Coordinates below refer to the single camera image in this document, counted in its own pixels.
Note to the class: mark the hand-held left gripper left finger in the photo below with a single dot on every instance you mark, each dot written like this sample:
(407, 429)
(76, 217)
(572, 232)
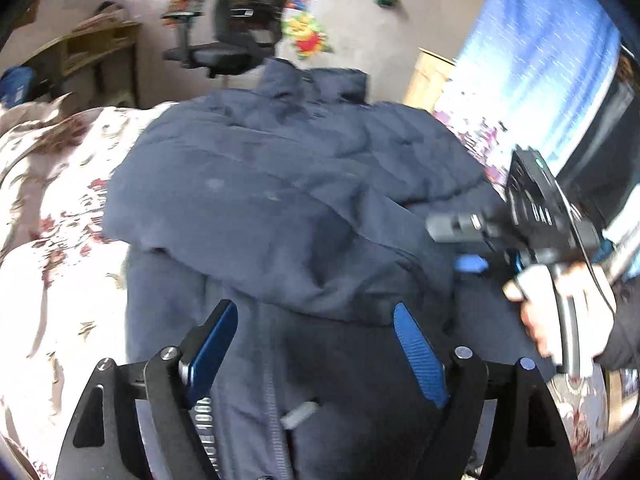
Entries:
(212, 355)

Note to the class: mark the black office chair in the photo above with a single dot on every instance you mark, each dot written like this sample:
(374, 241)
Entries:
(235, 15)

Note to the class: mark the dark cloth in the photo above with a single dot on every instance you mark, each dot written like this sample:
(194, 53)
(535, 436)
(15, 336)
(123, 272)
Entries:
(595, 150)

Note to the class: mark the wooden desk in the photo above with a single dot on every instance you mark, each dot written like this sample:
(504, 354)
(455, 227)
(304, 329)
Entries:
(90, 50)

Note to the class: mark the person's right hand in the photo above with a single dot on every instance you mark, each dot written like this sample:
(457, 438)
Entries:
(537, 310)

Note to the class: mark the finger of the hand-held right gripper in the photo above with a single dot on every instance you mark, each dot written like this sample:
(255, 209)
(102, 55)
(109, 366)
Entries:
(450, 225)
(472, 263)

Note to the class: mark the yellow bear poster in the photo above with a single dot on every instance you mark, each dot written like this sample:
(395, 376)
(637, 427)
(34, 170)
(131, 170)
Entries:
(307, 35)

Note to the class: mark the blue printed cloth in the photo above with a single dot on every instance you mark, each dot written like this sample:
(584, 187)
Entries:
(535, 60)

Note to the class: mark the desk clutter pile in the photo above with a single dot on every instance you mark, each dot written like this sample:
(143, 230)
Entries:
(105, 14)

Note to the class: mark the navy blue jacket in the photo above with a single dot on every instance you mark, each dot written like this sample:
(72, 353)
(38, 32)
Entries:
(280, 200)

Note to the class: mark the wooden post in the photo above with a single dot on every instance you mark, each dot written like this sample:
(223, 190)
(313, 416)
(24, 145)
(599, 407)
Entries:
(425, 82)

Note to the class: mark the blue backpack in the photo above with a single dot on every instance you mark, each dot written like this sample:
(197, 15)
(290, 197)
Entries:
(17, 85)

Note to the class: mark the green wall sticker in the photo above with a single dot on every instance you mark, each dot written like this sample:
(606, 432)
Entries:
(388, 0)

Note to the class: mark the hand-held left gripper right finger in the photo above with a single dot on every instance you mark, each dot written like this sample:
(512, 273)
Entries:
(417, 355)

